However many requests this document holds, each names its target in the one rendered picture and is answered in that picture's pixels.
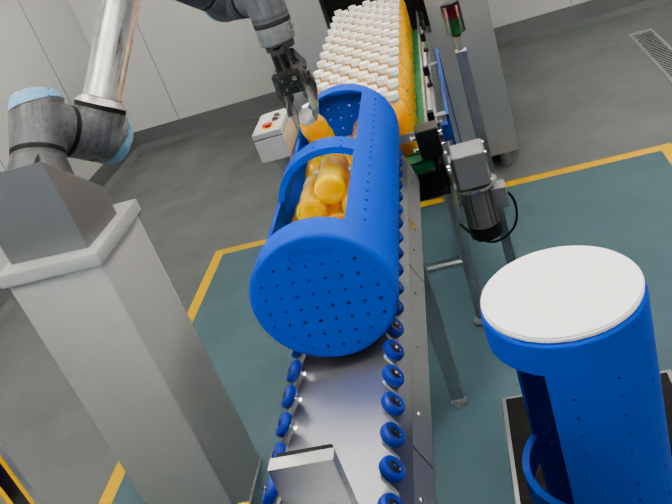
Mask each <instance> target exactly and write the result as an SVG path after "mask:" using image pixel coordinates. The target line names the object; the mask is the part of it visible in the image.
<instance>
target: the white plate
mask: <svg viewBox="0 0 672 504"><path fill-rule="evenodd" d="M644 293H645V281H644V276H643V273H642V272H641V270H640V268H639V267H638V266H637V265H636V264H635V263H634V262H633V261H632V260H630V259H629V258H627V257H626V256H624V255H622V254H620V253H617V252H615V251H612V250H609V249H605V248H600V247H594V246H580V245H575V246H561V247H554V248H549V249H544V250H540V251H537V252H534V253H531V254H528V255H525V256H523V257H521V258H519V259H516V260H514V261H513V262H511V263H509V264H508V265H506V266H504V267H503V268H502V269H500V270H499V271H498V272H497V273H496V274H495V275H494V276H493V277H492V278H491V279H490V280H489V281H488V283H487V284H486V286H485V287H484V289H483V292H482V295H481V300H480V305H481V310H482V313H483V316H484V318H485V319H486V321H487V322H488V323H489V324H490V325H491V326H492V327H493V328H494V329H495V330H497V331H498V332H500V333H502V334H504V335H506V336H508V337H511V338H514V339H518V340H522V341H526V342H532V343H547V344H548V343H565V342H572V341H577V340H582V339H585V338H589V337H592V336H595V335H598V334H600V333H603V332H605V331H607V330H609V329H611V328H613V327H615V326H616V325H618V324H620V323H621V322H622V321H624V320H625V319H627V318H628V317H629V316H630V315H631V314H632V313H633V312H634V311H635V310H636V309H637V307H638V306H639V305H640V303H641V301H642V299H643V296H644Z"/></svg>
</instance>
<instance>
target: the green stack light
mask: <svg viewBox="0 0 672 504"><path fill-rule="evenodd" d="M443 22H444V26H445V30H446V34H447V35H448V36H453V35H457V34H460V33H462V32H464V31H465V30H466V28H465V23H464V19H463V15H462V16H460V17H459V18H456V19H453V20H449V21H444V20H443Z"/></svg>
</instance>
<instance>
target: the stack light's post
mask: <svg viewBox="0 0 672 504"><path fill-rule="evenodd" d="M455 54H456V58H457V62H458V67H459V71H460V75H461V79H462V83H463V87H464V91H465V95H466V99H467V104H468V108H469V112H470V116H471V120H472V124H473V128H474V132H475V136H476V139H479V138H480V139H481V140H483V142H484V146H485V150H486V154H487V158H488V162H489V166H490V170H491V173H493V174H494V175H495V176H496V173H495V168H494V164H493V160H492V156H491V151H490V147H489V143H488V139H487V134H486V130H485V126H484V122H483V117H482V113H481V109H480V105H479V100H478V96H477V92H476V88H475V83H474V79H473V75H472V71H471V66H470V62H469V58H468V54H467V50H466V47H464V49H463V50H462V51H457V50H455ZM500 213H501V220H502V224H503V228H504V230H503V232H502V234H501V235H500V238H502V237H503V236H505V235H506V234H507V233H508V232H509V228H508V224H507V220H506V215H505V211H504V208H500ZM501 243H502V247H503V252H504V256H505V260H506V264H507V265H508V264H509V263H511V262H513V261H514V260H516V258H515V254H514V249H513V245H512V241H511V237H510V235H509V236H507V237H506V238H505V239H503V240H501Z"/></svg>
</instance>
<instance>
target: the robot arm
mask: <svg viewBox="0 0 672 504"><path fill-rule="evenodd" d="M140 1H141V0H100V2H99V8H98V13H97V19H96V24H95V29H94V35H93V40H92V46H91V51H90V57H89V62H88V67H87V73H86V78H85V84H84V89H83V92H82V94H80V95H79V96H77V97H76V98H74V104H73V105H69V104H65V103H64V100H65V98H64V96H63V94H62V93H61V92H60V91H58V90H56V89H53V88H45V87H31V88H25V89H23V90H19V91H17V92H15V93H13V94H12V95H11V96H10V98H9V100H8V111H7V115H8V138H9V161H8V164H7V166H6V169H5V171H7V170H11V169H15V168H18V167H22V166H26V165H30V164H33V163H37V162H44V163H46V164H49V165H51V166H54V167H56V168H59V169H61V170H64V171H66V172H69V173H71V174H74V172H73V170H72V168H71V166H70V164H69V162H68V159H67V157H69V158H75V159H80V160H86V161H92V162H98V163H101V164H103V163H108V164H115V163H118V162H120V161H121V160H123V159H124V158H125V156H126V155H127V154H128V152H129V150H130V148H131V143H132V142H133V135H134V131H133V125H132V124H131V121H130V120H129V119H128V118H127V117H125V116H126V111H127V110H126V109H125V107H124V106H123V104H122V101H121V100H122V95H123V90H124V85H125V79H126V74H127V69H128V64H129V58H130V53H131V48H132V43H133V38H134V32H135V27H136V22H137V17H138V11H139V6H140ZM175 1H178V2H180V3H183V4H186V5H188V6H191V7H194V8H196V9H199V10H201V11H204V12H206V14H207V15H208V16H209V17H210V18H211V19H213V20H215V21H218V22H231V21H233V20H240V19H246V18H250V19H251V22H252V25H253V27H254V30H255V33H256V36H257V39H258V42H259V44H260V47H262V48H265V49H266V52H267V53H268V54H270V55H271V58H272V61H273V63H274V66H275V69H276V70H275V71H274V73H273V75H272V77H271V79H272V82H273V84H274V87H275V90H276V93H277V96H278V98H279V99H280V100H281V101H282V103H283V104H284V107H285V109H286V112H287V116H288V117H290V118H291V119H292V120H293V121H294V122H295V123H296V124H297V125H298V126H299V125H300V120H299V115H298V114H297V112H296V109H297V108H296V106H295V104H294V99H295V96H294V94H295V93H298V92H302V91H303V92H302V93H303V95H304V97H305V98H306V99H307V100H308V101H309V106H310V107H311V109H312V115H313V117H314V118H315V120H316V121H317V120H318V115H319V103H318V91H317V84H316V81H315V79H314V77H313V76H312V75H311V73H310V70H307V71H306V69H307V63H306V60H305V59H304V58H303V57H302V56H301V55H300V54H299V53H298V52H297V51H296V50H295V49H294V48H290V47H291V46H293V45H294V44H295V42H294V39H293V38H294V37H295V35H296V33H295V30H294V27H293V26H294V25H295V22H294V21H292V22H291V18H290V15H289V12H288V9H287V6H286V2H285V0H175ZM275 84H276V85H275ZM74 175H75V174H74Z"/></svg>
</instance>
